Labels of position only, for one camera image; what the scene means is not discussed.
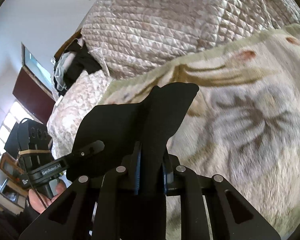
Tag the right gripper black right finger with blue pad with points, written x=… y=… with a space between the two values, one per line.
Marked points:
x=211 y=208

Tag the quilted beige comforter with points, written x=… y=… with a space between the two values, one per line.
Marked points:
x=132 y=37

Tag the floral fleece blanket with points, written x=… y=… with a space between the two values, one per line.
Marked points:
x=244 y=122

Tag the dark clothes pile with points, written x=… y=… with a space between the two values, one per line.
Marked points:
x=73 y=61

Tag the black pants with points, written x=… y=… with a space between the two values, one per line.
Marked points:
x=152 y=123

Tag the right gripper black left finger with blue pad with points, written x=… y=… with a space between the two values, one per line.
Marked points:
x=94 y=207

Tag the person's left hand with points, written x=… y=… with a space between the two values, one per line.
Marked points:
x=40 y=202

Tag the dark red wooden door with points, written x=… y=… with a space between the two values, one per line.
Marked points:
x=33 y=87

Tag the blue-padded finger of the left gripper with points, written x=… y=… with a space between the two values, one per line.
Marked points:
x=83 y=155

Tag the floral pink pillow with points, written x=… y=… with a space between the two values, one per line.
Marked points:
x=69 y=111

